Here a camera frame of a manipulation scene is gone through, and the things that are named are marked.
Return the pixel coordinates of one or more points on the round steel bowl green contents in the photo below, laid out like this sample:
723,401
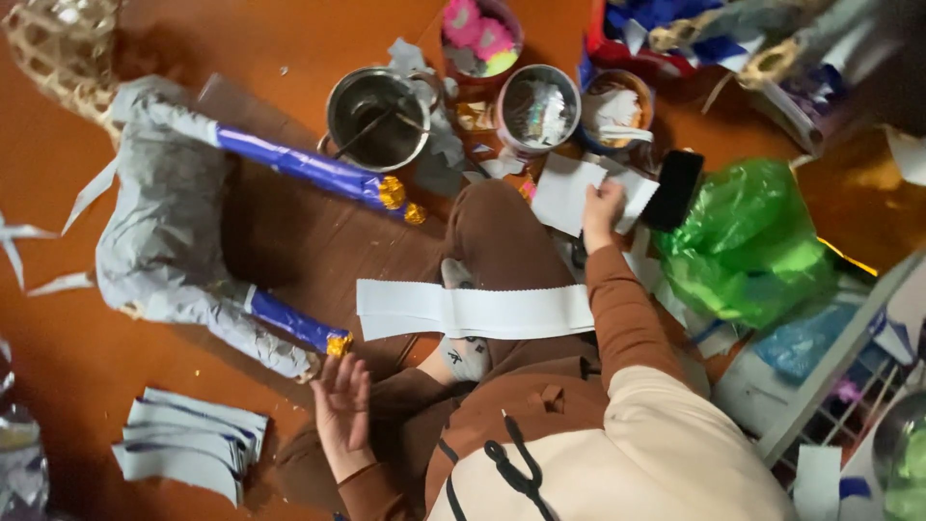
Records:
904,456

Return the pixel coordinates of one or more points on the grey paper figure blue legs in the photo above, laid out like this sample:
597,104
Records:
170,217

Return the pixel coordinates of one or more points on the grey paper scraps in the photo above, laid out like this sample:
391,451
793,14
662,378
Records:
438,155

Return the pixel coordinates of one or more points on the yellow foil strip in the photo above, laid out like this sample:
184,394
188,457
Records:
846,257

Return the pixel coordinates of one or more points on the long white paper strip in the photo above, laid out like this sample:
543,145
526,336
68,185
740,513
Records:
477,311

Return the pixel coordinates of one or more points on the white paper sheet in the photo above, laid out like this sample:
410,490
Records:
564,192

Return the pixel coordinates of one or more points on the tub of pink pompoms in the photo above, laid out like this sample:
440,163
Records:
481,40

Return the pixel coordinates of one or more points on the red bag of blue paper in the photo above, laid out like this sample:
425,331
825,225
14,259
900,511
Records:
651,32

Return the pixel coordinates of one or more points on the person's right hand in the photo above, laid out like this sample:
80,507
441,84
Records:
602,217

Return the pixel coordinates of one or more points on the black phone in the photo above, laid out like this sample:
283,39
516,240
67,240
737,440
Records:
674,189

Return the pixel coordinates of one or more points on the thin stick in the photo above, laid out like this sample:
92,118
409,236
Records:
365,130

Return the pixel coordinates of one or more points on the silver foil sheet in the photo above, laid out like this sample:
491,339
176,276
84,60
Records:
18,448

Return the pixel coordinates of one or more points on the woven bamboo frame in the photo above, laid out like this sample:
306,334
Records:
61,54

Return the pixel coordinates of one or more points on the loose white paper strip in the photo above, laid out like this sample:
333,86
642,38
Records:
61,283
14,242

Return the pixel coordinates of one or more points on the cream and brown hoodie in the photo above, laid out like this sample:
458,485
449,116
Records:
615,456

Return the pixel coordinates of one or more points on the steel cup of foil scraps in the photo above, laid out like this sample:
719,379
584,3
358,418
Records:
539,108

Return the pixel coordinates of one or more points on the stack of cut paper strips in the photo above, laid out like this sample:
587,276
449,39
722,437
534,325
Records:
192,441

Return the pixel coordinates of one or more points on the white paper piece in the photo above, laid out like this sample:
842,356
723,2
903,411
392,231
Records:
817,481

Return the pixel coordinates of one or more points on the green plastic bag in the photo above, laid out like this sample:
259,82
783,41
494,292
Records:
745,246

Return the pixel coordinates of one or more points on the grey printed sock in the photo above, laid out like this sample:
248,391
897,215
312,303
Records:
463,354

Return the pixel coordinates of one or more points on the blue bowl of white paper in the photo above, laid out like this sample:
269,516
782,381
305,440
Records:
615,108

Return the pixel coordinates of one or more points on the heap of paper craft figures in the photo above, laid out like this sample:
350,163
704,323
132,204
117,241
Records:
803,65

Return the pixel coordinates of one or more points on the steel pot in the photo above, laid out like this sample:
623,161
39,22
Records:
376,119

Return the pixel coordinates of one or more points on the person's left fingers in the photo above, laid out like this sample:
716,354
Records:
341,370

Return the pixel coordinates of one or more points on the person's left hand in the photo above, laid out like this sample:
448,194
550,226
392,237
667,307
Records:
344,416

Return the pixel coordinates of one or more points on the brown trousers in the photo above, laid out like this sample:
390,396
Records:
499,239

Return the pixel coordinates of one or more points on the person's right fingers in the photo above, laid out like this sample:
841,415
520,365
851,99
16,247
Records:
608,192

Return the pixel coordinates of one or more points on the blue plastic bag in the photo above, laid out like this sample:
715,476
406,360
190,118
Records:
803,340

